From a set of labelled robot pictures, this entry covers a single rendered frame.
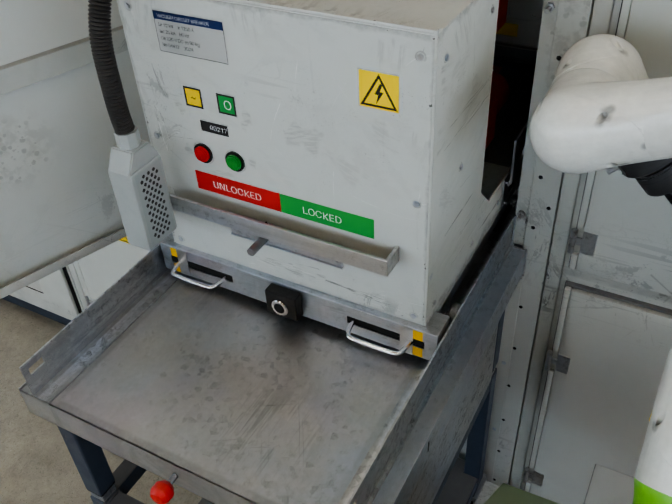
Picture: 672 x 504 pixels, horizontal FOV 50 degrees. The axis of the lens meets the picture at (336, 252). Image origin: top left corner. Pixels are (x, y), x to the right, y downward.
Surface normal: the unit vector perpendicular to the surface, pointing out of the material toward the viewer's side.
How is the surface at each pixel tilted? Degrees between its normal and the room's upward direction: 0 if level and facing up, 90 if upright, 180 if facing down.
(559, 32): 90
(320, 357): 0
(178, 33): 90
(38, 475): 0
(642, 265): 90
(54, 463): 0
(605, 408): 90
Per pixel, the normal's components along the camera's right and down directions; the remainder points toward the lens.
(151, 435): -0.05, -0.77
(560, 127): -0.56, 0.14
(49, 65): 0.67, 0.44
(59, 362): 0.88, 0.26
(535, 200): -0.47, 0.57
